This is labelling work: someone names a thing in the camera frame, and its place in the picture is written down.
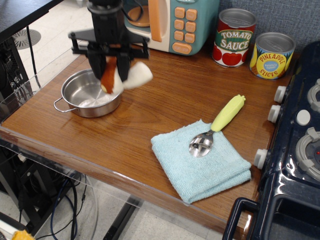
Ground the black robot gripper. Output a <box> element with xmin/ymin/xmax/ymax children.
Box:
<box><xmin>68</xmin><ymin>7</ymin><xmax>150</xmax><ymax>82</ymax></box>

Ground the plush brown white mushroom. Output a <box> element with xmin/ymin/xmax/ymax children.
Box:
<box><xmin>100</xmin><ymin>57</ymin><xmax>153</xmax><ymax>94</ymax></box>

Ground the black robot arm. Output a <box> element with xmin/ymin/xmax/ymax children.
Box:
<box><xmin>68</xmin><ymin>0</ymin><xmax>150</xmax><ymax>82</ymax></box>

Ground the stainless steel pot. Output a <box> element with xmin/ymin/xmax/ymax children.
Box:
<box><xmin>53</xmin><ymin>69</ymin><xmax>122</xmax><ymax>118</ymax></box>

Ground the toy microwave cream and teal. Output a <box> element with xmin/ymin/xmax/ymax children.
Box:
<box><xmin>123</xmin><ymin>0</ymin><xmax>220</xmax><ymax>56</ymax></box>

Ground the black desk at left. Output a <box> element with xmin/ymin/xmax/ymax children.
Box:
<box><xmin>0</xmin><ymin>0</ymin><xmax>62</xmax><ymax>43</ymax></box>

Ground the tomato sauce can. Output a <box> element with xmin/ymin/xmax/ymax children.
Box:
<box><xmin>212</xmin><ymin>8</ymin><xmax>257</xmax><ymax>67</ymax></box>

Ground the light blue folded cloth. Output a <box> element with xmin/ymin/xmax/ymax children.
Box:
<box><xmin>151</xmin><ymin>120</ymin><xmax>251</xmax><ymax>204</ymax></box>

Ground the pineapple slices can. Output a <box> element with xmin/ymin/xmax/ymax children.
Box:
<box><xmin>249</xmin><ymin>32</ymin><xmax>296</xmax><ymax>80</ymax></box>

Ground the yellow object at corner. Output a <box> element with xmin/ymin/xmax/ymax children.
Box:
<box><xmin>0</xmin><ymin>230</ymin><xmax>35</xmax><ymax>240</ymax></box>

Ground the dark blue toy stove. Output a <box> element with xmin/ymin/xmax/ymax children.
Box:
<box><xmin>223</xmin><ymin>41</ymin><xmax>320</xmax><ymax>240</ymax></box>

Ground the spoon with yellow corn handle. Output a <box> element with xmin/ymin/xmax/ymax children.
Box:
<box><xmin>188</xmin><ymin>94</ymin><xmax>246</xmax><ymax>158</ymax></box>

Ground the black cable under table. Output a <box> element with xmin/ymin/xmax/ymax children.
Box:
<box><xmin>34</xmin><ymin>174</ymin><xmax>88</xmax><ymax>240</ymax></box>

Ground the blue cable under table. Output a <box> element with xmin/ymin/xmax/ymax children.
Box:
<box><xmin>49</xmin><ymin>177</ymin><xmax>78</xmax><ymax>240</ymax></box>

